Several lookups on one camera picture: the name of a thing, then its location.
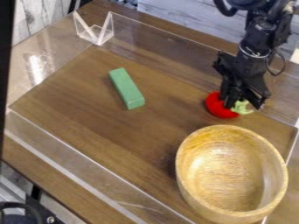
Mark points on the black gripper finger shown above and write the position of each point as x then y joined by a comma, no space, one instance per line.
225,86
233,95

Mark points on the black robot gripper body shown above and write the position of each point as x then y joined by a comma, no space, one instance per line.
245,74

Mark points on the red plush strawberry toy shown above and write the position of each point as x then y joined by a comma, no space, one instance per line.
215,106

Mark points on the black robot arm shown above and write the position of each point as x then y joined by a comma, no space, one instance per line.
267,31

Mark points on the green rectangular block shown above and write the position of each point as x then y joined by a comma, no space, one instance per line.
127,89

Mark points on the wooden bowl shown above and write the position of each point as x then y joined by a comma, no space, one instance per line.
231,174

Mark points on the clear acrylic tray wall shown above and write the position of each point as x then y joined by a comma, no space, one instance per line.
101,158

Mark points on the clear acrylic corner bracket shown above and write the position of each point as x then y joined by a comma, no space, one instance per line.
95,34

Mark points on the black vertical foreground post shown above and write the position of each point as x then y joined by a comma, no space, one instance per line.
6,23

